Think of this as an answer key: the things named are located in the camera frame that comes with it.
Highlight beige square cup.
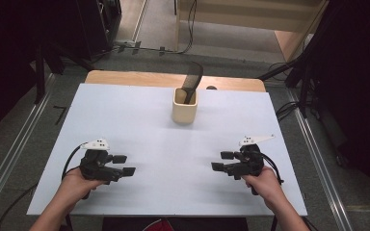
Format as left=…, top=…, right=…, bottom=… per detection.
left=172, top=87, right=199, bottom=125

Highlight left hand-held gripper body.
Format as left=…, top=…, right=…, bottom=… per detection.
left=78, top=138, right=125, bottom=200

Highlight dark spatula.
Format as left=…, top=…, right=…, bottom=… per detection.
left=180, top=61, right=205, bottom=106

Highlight person's right hand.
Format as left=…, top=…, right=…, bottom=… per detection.
left=242, top=166, right=285, bottom=207

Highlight wooden table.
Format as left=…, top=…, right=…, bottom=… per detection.
left=84, top=69, right=267, bottom=93

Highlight white board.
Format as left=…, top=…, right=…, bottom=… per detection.
left=26, top=83, right=308, bottom=217

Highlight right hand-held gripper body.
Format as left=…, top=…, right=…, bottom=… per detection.
left=225, top=134, right=276, bottom=196

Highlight light wooden furniture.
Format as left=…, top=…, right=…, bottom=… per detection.
left=173, top=0, right=331, bottom=64

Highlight black floor cables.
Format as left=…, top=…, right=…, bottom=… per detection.
left=275, top=100, right=301, bottom=123

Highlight black metal stand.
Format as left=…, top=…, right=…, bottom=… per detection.
left=32, top=38, right=95, bottom=105

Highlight black cabinet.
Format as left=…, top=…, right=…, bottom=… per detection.
left=75, top=0, right=123, bottom=62

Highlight aluminium floor rail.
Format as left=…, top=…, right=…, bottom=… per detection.
left=0, top=72, right=58, bottom=222
left=283, top=86, right=355, bottom=231

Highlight person's dark and red clothing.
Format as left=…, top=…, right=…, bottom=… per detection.
left=101, top=217, right=251, bottom=231

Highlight person's left hand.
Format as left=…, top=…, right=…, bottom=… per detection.
left=60, top=167, right=108, bottom=204

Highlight black tripod stand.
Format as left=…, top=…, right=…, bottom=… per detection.
left=257, top=47, right=317, bottom=119

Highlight black hanging cable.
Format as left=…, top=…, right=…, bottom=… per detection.
left=172, top=0, right=198, bottom=55

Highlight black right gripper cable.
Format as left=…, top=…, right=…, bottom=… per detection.
left=259, top=152, right=285, bottom=187

